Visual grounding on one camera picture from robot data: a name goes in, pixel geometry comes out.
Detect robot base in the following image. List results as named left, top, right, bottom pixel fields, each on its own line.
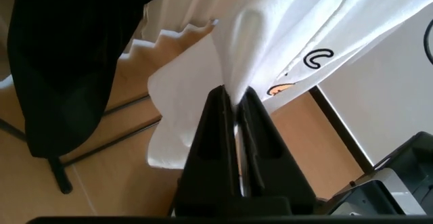
left=317, top=131, right=433, bottom=217

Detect beige curtain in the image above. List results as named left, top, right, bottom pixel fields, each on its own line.
left=128, top=0, right=244, bottom=54

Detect black clothes rack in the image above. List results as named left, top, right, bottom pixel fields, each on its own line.
left=0, top=94, right=162, bottom=195

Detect black cable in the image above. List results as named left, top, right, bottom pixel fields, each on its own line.
left=422, top=18, right=433, bottom=66

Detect white garment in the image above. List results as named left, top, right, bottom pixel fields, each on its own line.
left=145, top=0, right=433, bottom=170

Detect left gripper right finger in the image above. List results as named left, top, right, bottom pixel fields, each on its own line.
left=235, top=87, right=318, bottom=216

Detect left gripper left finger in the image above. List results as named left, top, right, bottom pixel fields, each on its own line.
left=173, top=85, right=244, bottom=217

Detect black shorts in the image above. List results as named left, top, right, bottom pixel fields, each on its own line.
left=6, top=0, right=160, bottom=160

